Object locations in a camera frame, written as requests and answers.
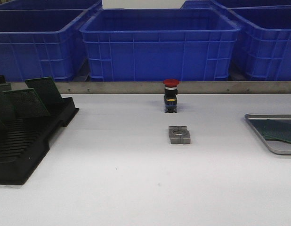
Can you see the rearmost green circuit board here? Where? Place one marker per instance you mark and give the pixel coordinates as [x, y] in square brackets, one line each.
[46, 89]

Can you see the black slotted board rack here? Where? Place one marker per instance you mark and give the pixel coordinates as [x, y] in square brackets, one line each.
[26, 141]

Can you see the silver metal tray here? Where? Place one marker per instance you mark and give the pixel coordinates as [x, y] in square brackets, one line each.
[273, 145]

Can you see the red emergency stop button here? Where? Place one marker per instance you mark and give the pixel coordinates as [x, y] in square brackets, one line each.
[170, 95]

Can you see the grey metal clamp block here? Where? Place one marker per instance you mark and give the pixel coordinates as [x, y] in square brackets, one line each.
[179, 135]

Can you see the centre blue plastic bin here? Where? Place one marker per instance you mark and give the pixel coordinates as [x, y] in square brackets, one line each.
[158, 44]

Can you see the blue plastic bin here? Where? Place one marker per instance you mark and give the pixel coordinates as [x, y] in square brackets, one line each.
[41, 43]
[158, 44]
[262, 51]

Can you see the far right blue bin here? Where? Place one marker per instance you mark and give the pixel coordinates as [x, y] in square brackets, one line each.
[223, 4]

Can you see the left blue plastic bin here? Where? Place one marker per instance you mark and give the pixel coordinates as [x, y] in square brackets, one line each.
[41, 43]

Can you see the right blue plastic bin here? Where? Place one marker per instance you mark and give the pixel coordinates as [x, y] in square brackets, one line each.
[262, 51]

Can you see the far left blue bin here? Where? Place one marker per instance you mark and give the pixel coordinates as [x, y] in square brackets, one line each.
[51, 5]

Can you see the metal table edge rail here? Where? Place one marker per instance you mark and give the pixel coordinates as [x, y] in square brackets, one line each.
[188, 87]

